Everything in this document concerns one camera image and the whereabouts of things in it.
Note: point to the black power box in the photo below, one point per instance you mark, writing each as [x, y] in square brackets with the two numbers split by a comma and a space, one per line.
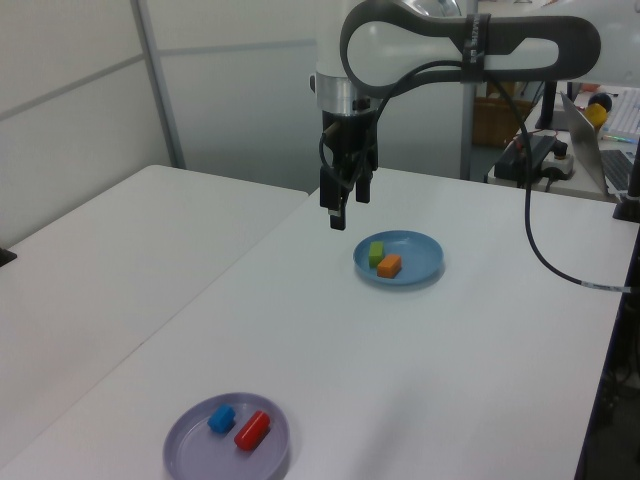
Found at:
[510, 160]

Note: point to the green rectangular block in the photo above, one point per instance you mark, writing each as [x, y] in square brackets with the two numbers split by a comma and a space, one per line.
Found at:
[375, 255]

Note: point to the blue plate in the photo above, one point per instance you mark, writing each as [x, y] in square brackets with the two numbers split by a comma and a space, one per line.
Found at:
[420, 255]

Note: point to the red cylinder block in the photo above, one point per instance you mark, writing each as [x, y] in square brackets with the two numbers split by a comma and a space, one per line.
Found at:
[251, 431]

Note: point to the silver laptop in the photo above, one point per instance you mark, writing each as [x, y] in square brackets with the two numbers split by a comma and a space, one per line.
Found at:
[582, 135]

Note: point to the white keyboard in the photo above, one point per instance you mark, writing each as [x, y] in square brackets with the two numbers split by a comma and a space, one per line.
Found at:
[627, 115]

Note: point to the black clamp post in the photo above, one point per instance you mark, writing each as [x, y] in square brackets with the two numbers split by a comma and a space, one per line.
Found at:
[630, 205]

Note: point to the grey partition post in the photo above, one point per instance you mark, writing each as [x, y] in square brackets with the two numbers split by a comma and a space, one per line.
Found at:
[466, 130]
[159, 85]

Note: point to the purple plate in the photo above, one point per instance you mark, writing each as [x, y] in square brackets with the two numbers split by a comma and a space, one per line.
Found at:
[200, 450]

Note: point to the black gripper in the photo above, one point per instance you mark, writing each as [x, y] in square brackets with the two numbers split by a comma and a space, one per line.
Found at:
[350, 140]

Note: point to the small blue block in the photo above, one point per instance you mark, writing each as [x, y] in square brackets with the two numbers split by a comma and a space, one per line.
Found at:
[220, 419]

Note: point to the black monitor stand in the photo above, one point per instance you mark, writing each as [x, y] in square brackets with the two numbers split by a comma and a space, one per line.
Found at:
[548, 107]

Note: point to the orange rectangular block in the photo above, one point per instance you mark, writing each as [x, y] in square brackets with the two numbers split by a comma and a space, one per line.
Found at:
[389, 266]

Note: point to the yellow ball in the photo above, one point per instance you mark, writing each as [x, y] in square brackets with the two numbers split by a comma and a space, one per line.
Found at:
[597, 117]

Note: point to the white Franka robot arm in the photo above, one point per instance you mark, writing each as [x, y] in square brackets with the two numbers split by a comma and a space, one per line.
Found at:
[380, 45]

